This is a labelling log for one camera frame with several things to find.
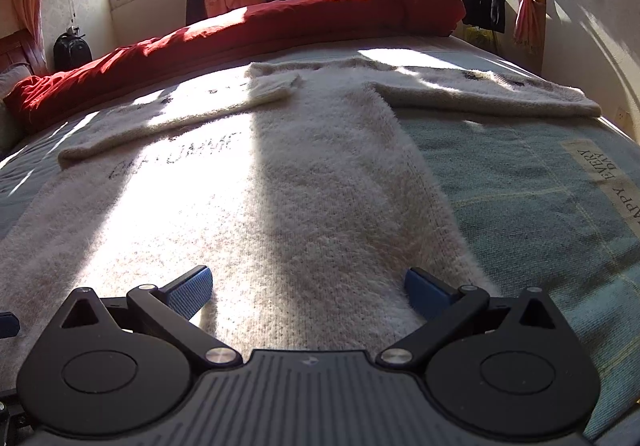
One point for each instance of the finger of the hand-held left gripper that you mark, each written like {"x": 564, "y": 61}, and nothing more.
{"x": 9, "y": 325}

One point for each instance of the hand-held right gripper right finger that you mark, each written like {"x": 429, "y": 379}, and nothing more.
{"x": 425, "y": 291}

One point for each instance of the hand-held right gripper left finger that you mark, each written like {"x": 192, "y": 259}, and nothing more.
{"x": 192, "y": 291}

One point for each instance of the cream knitted sweater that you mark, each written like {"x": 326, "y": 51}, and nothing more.
{"x": 310, "y": 186}

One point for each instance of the grey plaid pillow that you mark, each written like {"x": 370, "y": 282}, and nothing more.
{"x": 10, "y": 100}

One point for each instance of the yellow bag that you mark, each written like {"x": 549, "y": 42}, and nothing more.
{"x": 477, "y": 36}

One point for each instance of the black backpack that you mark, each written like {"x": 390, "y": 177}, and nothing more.
{"x": 72, "y": 50}

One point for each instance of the brown wooden headboard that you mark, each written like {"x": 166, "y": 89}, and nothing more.
{"x": 17, "y": 50}

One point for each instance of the red duvet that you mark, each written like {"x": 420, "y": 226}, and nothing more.
{"x": 275, "y": 20}

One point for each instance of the wall socket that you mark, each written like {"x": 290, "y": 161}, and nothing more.
{"x": 623, "y": 115}

